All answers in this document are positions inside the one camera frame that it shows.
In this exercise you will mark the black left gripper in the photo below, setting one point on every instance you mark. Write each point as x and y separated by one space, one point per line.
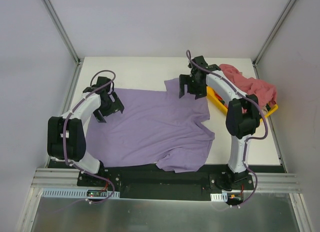
110 110

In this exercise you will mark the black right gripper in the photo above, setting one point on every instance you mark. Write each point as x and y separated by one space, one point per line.
189 84

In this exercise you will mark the purple t shirt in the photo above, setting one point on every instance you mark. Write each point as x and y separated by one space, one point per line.
156 127

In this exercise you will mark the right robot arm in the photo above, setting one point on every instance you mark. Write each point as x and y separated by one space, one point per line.
243 110

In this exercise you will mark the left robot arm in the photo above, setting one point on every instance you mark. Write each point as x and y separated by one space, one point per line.
66 139

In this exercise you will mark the yellow plastic tray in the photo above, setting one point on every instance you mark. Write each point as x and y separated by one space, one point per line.
221 105

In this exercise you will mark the pink t shirt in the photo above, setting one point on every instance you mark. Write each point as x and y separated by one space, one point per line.
265 92

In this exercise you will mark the green t shirt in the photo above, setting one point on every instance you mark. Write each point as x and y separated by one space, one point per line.
265 109

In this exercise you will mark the left aluminium frame post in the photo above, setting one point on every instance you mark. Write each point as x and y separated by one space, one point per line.
61 30

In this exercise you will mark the aluminium frame post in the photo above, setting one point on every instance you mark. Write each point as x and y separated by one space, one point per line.
61 30
274 31

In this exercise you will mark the white slotted cable duct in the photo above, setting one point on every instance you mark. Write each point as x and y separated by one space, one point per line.
79 193

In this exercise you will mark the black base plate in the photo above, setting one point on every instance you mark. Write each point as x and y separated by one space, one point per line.
150 182

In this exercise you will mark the right aluminium frame post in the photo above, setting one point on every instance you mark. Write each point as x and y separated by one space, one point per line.
274 31

